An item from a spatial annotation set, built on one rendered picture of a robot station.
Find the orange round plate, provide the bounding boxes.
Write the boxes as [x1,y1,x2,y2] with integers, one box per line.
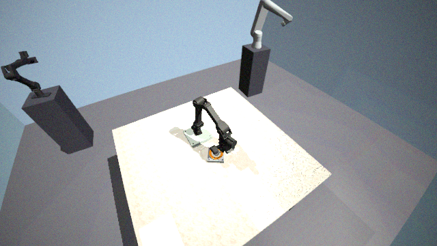
[209,149,223,160]

